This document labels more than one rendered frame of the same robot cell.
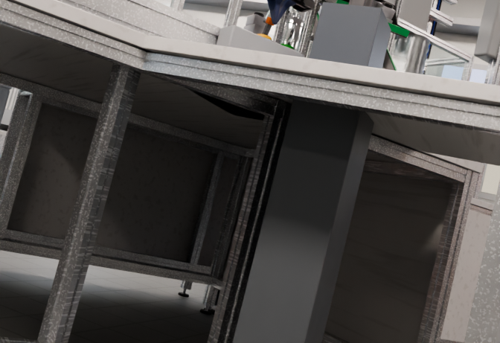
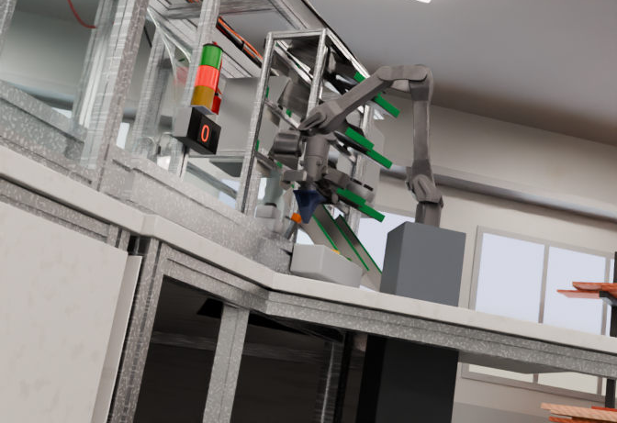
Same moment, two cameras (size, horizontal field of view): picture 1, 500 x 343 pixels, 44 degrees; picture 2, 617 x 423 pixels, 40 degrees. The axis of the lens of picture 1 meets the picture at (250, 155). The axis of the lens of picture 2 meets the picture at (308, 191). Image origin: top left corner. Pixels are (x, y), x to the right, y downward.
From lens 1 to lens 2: 1.02 m
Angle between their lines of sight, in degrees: 33
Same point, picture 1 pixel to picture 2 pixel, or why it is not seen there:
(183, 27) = (270, 247)
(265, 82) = (420, 331)
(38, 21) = (196, 272)
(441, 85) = (598, 341)
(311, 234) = not seen: outside the picture
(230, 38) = (320, 261)
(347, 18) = (433, 241)
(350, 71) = (516, 326)
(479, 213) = not seen: hidden behind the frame
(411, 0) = not seen: hidden behind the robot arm
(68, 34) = (216, 283)
